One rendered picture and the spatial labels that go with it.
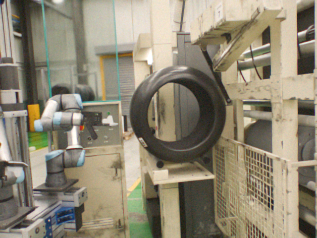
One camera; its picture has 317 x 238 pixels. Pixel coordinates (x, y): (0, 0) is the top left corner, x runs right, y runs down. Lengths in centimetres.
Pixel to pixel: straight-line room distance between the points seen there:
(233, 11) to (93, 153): 149
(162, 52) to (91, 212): 141
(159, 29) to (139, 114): 70
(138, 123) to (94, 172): 90
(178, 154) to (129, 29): 1036
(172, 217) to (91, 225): 72
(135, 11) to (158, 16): 984
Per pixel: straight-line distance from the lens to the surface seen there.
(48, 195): 205
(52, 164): 198
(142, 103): 149
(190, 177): 163
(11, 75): 180
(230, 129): 198
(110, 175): 228
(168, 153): 155
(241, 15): 144
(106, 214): 240
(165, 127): 191
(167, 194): 203
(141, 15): 1168
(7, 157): 148
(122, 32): 1177
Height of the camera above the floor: 130
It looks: 5 degrees down
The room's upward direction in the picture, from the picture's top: 3 degrees counter-clockwise
